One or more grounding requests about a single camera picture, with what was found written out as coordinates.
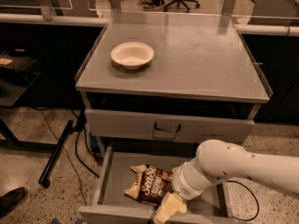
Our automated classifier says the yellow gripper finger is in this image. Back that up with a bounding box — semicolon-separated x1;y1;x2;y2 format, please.
153;193;187;224

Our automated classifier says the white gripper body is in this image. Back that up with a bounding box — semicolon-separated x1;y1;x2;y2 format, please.
172;158;211;201

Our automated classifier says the brown chip bag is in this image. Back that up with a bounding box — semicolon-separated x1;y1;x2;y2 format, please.
124;164;173;206

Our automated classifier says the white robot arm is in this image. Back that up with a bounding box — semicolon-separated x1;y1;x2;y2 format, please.
153;139;299;224

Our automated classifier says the open grey middle drawer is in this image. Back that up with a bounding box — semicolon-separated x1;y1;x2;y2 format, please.
79;145;236;224

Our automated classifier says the grey top drawer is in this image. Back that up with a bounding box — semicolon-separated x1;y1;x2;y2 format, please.
85;109;254;144

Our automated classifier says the grey drawer cabinet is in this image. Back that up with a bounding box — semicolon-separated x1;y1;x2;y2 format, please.
76;12;271;149

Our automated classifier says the black stand leg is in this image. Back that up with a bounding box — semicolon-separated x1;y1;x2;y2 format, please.
38;120;73;189

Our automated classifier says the white paper bowl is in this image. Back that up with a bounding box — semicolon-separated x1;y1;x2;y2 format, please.
110;42;154;70

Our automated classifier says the dark shoe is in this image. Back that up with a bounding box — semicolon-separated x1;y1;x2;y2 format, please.
0;187;28;217

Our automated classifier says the black office chair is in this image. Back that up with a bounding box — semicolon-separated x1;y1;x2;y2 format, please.
161;0;201;13

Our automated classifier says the black side table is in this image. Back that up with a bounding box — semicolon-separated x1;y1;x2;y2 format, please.
0;51;38;150

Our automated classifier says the black floor cable right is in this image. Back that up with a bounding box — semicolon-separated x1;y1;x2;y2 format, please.
226;180;261;222

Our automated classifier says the black floor cable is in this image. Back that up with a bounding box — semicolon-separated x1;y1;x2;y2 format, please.
226;180;261;222
31;105;104;207

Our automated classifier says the black drawer handle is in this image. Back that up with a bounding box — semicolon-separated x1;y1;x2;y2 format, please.
153;122;181;133

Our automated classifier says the black floor cable left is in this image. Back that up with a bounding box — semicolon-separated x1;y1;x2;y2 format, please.
31;105;104;207

